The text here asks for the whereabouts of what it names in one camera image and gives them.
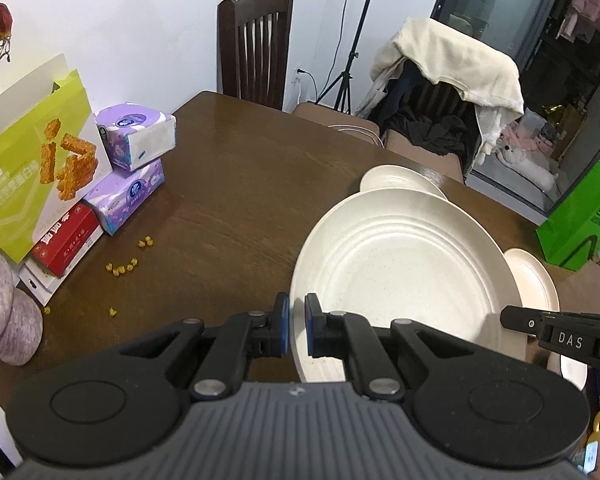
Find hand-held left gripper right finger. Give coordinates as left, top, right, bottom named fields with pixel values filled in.
left=304, top=294, right=473, bottom=403

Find green paper bag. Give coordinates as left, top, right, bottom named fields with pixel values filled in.
left=536, top=160, right=600, bottom=272

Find black tripod light stand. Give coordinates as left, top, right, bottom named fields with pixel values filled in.
left=314, top=0, right=386, bottom=111

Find white cable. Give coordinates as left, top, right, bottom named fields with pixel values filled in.
left=327, top=124, right=383, bottom=148

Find black garment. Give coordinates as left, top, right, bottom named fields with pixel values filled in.
left=377, top=62, right=473, bottom=156

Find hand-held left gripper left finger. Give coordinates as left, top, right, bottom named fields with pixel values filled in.
left=117, top=292, right=291, bottom=403

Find tan cushioned seat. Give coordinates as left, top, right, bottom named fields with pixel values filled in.
left=292, top=101, right=381, bottom=137

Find white flat box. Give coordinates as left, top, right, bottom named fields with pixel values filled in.
left=17, top=232, right=106, bottom=307

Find dark glass sliding door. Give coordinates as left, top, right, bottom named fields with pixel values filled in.
left=430, top=0, right=600, bottom=211

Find white plush toy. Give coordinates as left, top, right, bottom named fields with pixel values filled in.
left=495, top=145, right=561, bottom=193

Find purple knitted vase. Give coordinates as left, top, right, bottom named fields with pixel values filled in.
left=0, top=237, right=43, bottom=366

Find black power cable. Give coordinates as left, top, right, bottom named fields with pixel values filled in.
left=296, top=0, right=356, bottom=106

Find beige plate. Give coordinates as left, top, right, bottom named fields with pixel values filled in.
left=502, top=247, right=561, bottom=313
left=358, top=164, right=448, bottom=201
left=289, top=189, right=531, bottom=383

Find dark wooden chair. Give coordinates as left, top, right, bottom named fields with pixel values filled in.
left=216, top=0, right=295, bottom=111

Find wooden chair with clothes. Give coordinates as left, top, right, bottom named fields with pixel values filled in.
left=382, top=77, right=473, bottom=183

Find scattered yellow snack bits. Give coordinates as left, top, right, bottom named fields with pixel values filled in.
left=42, top=232, right=156, bottom=317

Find chair draped with cream coat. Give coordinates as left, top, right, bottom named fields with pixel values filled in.
left=355, top=17, right=525, bottom=168

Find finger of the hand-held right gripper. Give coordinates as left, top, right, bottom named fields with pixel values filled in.
left=500, top=305, right=543, bottom=341

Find pink cloth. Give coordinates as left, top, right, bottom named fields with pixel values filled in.
left=500, top=122, right=556, bottom=158

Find red box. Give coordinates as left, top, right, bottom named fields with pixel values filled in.
left=30, top=202, right=103, bottom=278

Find purple and white tissue pack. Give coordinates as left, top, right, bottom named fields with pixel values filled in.
left=94, top=103, right=177, bottom=171

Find dark navy garment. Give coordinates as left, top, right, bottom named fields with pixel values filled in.
left=380, top=57, right=431, bottom=111

